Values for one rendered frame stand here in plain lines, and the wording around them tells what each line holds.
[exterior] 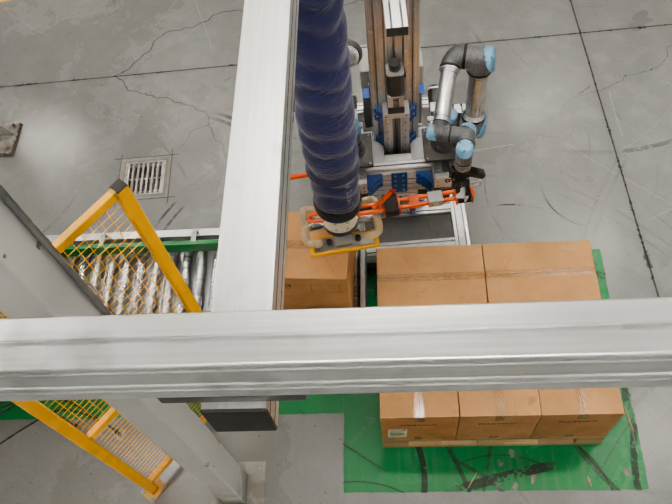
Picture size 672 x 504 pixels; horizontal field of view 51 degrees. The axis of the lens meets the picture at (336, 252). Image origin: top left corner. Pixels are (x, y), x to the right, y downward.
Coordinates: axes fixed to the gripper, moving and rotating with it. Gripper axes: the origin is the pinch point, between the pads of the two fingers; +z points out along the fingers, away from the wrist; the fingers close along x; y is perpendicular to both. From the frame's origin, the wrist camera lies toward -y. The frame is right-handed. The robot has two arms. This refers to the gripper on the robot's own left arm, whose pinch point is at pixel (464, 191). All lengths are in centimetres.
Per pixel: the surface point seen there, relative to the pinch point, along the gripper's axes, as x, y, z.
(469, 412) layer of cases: 86, 12, 68
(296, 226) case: -14, 84, 27
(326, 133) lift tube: 13, 61, -72
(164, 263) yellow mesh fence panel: 36, 136, -36
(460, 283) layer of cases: 14, 0, 67
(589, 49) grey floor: -192, -149, 119
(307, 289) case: 18, 83, 40
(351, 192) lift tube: 9, 54, -27
